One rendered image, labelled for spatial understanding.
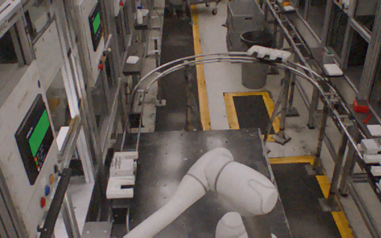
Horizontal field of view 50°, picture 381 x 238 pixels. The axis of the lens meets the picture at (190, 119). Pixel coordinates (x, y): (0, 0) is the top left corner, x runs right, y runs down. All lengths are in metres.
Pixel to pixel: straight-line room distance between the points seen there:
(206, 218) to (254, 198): 1.00
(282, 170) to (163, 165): 1.39
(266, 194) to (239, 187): 0.09
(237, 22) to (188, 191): 4.10
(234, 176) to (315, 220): 2.00
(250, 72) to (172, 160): 2.35
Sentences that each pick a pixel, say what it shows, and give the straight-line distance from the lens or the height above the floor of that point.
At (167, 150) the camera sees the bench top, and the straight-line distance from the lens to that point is 2.85.
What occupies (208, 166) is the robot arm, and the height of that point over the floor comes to 1.47.
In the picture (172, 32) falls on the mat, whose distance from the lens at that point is 6.66.
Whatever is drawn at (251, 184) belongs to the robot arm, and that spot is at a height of 1.47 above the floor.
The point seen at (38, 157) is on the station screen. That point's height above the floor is 1.60.
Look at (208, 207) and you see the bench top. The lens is 2.43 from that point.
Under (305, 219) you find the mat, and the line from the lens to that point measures 3.36.
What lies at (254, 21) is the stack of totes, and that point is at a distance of 5.42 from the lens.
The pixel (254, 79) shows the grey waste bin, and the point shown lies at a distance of 4.90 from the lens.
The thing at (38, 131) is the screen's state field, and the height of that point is 1.66.
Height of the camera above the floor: 2.42
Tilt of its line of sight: 33 degrees down
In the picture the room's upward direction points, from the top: 2 degrees counter-clockwise
